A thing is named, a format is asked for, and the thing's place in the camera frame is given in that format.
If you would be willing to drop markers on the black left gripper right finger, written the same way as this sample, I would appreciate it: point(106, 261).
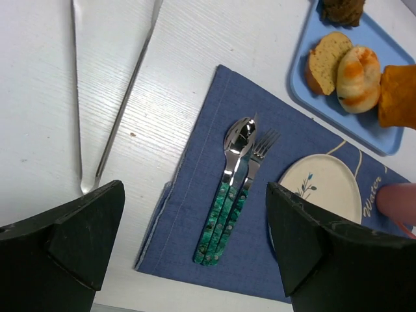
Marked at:
point(328, 263)

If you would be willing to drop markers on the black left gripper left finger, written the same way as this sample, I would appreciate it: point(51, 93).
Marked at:
point(57, 260)

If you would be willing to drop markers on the silver metal tongs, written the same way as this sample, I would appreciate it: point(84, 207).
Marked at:
point(110, 40)

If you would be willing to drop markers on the white orange striped bun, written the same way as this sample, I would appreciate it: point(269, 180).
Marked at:
point(358, 80)

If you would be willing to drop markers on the sliced loaf bread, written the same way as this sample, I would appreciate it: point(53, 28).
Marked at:
point(323, 61)

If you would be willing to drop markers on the brown croissant bread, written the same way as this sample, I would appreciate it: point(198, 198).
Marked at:
point(343, 12)

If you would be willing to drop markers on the blue cloth placemat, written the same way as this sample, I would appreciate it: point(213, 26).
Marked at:
point(248, 265)

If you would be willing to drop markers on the cream and blue plate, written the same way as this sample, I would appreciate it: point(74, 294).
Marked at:
point(326, 181)

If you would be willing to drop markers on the pink mug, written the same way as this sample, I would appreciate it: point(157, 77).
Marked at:
point(397, 202)

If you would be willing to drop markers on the light blue tray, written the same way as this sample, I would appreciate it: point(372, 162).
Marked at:
point(361, 127)

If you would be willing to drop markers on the fork with green handle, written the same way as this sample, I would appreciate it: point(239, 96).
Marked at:
point(260, 150)

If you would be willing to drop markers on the orange ring cake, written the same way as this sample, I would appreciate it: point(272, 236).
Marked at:
point(396, 106)

